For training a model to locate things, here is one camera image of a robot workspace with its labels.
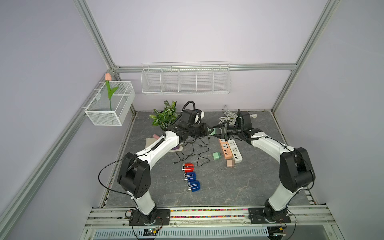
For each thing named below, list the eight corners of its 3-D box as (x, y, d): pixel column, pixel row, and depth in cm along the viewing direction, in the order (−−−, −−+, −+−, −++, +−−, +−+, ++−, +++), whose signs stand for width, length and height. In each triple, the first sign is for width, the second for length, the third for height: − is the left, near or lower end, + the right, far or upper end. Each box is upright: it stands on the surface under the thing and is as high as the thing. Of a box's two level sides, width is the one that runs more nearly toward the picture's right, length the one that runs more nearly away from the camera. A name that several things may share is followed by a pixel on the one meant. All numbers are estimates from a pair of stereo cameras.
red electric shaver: (181, 172, 91) (181, 170, 89) (182, 165, 94) (182, 163, 92) (194, 172, 91) (194, 170, 89) (194, 164, 94) (194, 163, 92)
